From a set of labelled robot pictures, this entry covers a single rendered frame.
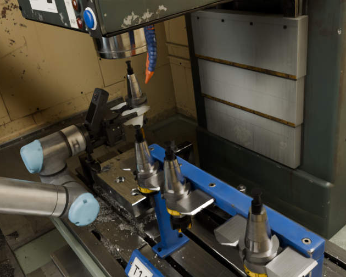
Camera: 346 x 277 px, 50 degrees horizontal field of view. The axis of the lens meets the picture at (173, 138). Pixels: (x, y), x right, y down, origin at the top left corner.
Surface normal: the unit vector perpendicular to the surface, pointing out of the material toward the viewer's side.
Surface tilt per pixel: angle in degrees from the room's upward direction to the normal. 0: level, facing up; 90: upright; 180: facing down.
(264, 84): 90
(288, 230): 0
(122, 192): 0
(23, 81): 90
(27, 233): 24
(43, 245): 0
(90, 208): 90
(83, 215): 90
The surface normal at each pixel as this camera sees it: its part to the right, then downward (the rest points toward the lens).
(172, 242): 0.60, 0.31
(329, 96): -0.79, 0.39
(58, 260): -0.22, -0.90
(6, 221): 0.11, -0.67
